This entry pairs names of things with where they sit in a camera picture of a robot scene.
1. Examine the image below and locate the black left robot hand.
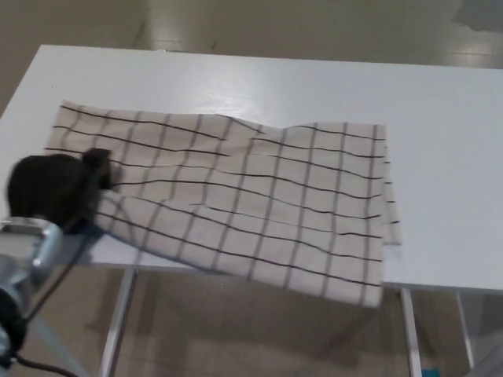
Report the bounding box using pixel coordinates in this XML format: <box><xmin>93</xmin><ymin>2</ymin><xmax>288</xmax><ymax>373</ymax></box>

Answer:
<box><xmin>6</xmin><ymin>147</ymin><xmax>119</xmax><ymax>237</ymax></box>

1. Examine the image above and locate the white towel with black grid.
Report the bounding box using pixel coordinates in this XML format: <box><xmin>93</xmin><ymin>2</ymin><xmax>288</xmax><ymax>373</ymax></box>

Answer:
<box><xmin>43</xmin><ymin>100</ymin><xmax>404</xmax><ymax>309</ymax></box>

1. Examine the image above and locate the white slanted table leg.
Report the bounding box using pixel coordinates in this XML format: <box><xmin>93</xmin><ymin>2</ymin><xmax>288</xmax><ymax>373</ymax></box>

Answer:
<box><xmin>97</xmin><ymin>266</ymin><xmax>137</xmax><ymax>377</ymax></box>

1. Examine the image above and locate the grey metal stand leg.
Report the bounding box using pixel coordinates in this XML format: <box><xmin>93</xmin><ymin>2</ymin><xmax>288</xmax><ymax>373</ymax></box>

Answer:
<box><xmin>23</xmin><ymin>313</ymin><xmax>90</xmax><ymax>377</ymax></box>

